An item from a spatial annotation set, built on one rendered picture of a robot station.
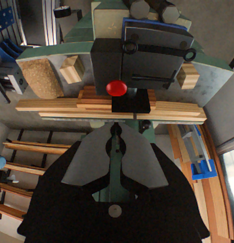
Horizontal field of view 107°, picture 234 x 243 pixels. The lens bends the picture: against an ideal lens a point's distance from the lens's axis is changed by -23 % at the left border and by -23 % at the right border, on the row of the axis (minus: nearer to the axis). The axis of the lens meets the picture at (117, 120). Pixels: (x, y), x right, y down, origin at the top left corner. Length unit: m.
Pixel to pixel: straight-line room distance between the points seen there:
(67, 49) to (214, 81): 0.41
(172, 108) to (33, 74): 0.41
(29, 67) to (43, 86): 0.06
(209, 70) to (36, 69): 0.44
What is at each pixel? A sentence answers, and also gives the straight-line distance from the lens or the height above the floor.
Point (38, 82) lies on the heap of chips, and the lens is 0.34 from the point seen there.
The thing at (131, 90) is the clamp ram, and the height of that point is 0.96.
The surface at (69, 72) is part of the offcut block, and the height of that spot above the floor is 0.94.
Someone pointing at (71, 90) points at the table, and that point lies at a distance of 0.37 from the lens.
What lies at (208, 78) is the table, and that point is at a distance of 0.39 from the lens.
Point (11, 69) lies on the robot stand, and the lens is 0.69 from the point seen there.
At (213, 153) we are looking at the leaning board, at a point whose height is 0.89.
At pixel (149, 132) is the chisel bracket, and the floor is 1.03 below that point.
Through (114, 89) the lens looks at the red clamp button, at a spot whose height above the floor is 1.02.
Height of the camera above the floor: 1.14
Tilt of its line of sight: 30 degrees down
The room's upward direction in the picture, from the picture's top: 179 degrees counter-clockwise
